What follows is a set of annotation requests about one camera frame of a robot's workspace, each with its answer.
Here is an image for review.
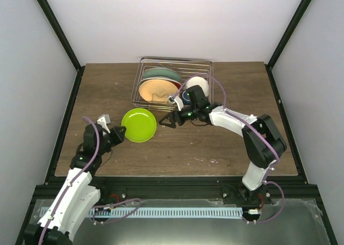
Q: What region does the light green round plate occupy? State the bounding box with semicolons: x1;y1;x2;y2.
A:
142;68;181;81

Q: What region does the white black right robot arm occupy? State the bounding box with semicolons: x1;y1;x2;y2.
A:
159;85;287;204

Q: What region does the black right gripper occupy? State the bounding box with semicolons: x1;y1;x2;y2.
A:
159;105;198;129

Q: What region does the lime green round plate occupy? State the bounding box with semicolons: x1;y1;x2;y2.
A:
121;108;157;143

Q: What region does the light blue slotted cable duct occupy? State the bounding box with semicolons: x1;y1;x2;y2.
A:
89;207;243;219

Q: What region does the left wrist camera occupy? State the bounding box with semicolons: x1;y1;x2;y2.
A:
97;114;111;133

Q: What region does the peach orange round plate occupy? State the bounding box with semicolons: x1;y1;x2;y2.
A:
139;79;178;104

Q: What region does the dark blue mug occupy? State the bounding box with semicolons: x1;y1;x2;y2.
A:
181;91;191;105

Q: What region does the red teal floral plate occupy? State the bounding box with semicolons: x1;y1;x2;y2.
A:
170;80;182;89

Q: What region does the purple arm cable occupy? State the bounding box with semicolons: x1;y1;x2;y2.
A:
171;73;285;224
37;116;142;245

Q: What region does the white scalloped bowl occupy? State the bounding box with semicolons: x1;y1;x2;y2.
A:
185;76;209;97

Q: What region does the black aluminium frame rail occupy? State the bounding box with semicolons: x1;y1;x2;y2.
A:
34;176;318;203

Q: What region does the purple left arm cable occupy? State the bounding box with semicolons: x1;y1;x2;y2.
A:
37;116;142;245

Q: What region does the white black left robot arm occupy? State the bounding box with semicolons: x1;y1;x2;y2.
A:
24;122;126;244

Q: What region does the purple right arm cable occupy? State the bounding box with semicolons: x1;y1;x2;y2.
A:
171;73;285;224

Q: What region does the right black frame post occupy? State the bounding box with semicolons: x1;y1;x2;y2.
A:
267;0;320;67

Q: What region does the metal wire dish rack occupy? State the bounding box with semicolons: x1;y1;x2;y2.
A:
131;56;214;111

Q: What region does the black frame post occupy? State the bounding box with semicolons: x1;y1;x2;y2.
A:
267;0;320;67
28;0;82;71

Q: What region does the left black frame post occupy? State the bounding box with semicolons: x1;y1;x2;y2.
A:
28;0;82;71

